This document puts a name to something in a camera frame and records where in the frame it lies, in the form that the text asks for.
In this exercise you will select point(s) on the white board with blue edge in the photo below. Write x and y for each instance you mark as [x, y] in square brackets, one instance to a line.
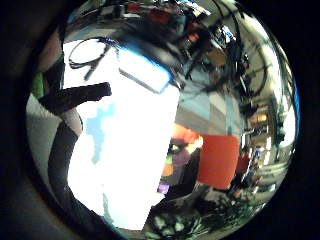
[143, 68]

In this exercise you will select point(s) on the green leafy plant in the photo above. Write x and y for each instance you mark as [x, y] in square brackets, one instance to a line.
[186, 225]

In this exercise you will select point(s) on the colourful soft toy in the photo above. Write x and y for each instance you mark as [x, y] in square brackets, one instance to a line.
[181, 155]

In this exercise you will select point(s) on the green object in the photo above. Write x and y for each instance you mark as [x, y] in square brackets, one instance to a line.
[37, 85]

